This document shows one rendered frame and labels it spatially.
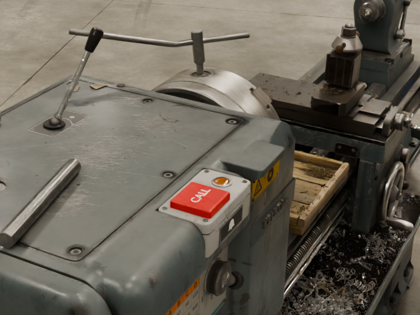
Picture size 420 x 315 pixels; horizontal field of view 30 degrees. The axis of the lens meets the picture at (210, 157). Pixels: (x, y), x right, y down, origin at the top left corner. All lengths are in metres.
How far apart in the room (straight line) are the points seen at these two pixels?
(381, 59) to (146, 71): 2.61
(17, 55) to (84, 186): 4.21
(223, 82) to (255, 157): 0.35
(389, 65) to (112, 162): 1.51
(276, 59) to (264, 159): 4.05
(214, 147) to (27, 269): 0.39
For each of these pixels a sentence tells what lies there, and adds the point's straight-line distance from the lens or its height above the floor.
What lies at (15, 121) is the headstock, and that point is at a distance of 1.28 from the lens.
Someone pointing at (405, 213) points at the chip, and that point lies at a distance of 2.48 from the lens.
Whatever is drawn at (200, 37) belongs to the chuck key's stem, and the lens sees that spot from 1.48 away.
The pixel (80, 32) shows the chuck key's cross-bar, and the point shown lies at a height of 1.33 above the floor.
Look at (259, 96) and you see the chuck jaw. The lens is 1.51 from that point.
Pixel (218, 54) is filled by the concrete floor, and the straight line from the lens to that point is 5.24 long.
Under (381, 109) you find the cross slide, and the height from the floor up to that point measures 0.97.
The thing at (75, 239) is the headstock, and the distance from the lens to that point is 0.97.
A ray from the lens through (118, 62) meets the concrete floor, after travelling 5.09.
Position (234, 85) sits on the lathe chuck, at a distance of 1.48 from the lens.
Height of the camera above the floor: 1.79
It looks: 27 degrees down
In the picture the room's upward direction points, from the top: 2 degrees clockwise
